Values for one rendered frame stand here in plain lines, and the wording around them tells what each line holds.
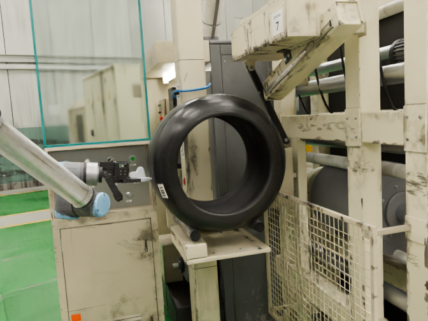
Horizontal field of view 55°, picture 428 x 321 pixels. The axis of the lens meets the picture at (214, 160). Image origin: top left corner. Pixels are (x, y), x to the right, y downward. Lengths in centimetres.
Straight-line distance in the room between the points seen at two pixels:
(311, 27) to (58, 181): 102
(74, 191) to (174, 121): 46
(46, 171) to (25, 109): 918
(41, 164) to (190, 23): 104
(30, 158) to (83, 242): 103
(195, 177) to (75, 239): 74
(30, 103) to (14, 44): 135
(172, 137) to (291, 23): 60
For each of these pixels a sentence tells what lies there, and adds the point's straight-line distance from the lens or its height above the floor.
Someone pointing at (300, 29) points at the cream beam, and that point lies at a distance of 154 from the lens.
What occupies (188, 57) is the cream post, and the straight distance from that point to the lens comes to 202.
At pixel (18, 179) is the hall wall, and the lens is 1052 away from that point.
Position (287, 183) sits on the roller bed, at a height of 102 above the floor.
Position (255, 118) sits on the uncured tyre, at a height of 136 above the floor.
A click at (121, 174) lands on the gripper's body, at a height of 117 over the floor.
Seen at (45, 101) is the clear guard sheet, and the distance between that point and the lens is 228.
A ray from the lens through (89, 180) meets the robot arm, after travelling 166.
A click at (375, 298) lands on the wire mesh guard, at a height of 76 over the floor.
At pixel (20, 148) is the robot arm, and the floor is 132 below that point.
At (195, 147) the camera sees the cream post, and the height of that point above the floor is 123.
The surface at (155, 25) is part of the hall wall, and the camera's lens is 1173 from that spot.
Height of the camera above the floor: 137
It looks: 6 degrees down
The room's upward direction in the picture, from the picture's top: 3 degrees counter-clockwise
